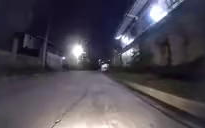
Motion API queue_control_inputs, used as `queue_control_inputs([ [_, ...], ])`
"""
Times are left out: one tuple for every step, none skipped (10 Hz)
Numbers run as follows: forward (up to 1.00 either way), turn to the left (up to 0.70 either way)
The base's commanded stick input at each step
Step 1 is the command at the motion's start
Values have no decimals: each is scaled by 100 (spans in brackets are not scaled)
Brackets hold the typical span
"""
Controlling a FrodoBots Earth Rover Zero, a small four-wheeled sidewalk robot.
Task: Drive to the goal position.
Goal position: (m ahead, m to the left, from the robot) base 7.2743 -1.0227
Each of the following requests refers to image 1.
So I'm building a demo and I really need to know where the grey asphalt road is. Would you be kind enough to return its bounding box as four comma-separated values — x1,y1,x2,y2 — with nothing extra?
0,69,191,128

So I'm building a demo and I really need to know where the grass verge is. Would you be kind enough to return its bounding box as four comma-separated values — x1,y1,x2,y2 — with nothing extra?
109,65,205,104

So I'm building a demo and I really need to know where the pale boundary wall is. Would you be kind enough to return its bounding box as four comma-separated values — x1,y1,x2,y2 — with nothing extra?
0,46,66,72

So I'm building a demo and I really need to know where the pale vehicle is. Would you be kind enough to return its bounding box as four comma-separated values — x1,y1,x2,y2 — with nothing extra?
100,63,110,73

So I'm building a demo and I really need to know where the pole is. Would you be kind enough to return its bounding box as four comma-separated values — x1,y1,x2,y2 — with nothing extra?
41,24,51,70

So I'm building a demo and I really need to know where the multi-storey building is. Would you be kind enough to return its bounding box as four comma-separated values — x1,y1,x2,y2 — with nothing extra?
111,0,205,69

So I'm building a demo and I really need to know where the street lamp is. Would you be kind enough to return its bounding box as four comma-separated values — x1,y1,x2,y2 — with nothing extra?
71,43,85,64

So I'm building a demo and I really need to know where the concrete kerb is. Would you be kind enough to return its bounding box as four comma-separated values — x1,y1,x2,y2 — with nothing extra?
104,71,205,122

